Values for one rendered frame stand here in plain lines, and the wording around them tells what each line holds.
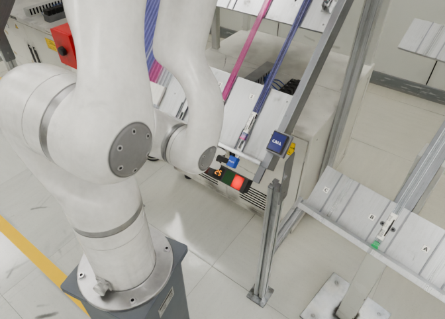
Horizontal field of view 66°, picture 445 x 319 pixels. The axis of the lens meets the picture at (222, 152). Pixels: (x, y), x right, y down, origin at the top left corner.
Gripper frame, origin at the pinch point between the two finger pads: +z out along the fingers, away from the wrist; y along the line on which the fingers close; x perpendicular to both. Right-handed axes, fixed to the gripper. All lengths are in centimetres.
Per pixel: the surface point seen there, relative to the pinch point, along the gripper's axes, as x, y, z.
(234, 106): 14.0, -6.8, 9.9
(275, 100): 19.5, 3.9, 10.0
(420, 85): 98, 25, 191
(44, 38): 15, -151, 42
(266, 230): -16.1, 11.1, 29.8
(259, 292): -45, 11, 60
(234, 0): 43.1, -21.0, 9.5
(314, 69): 30.0, 10.4, 9.2
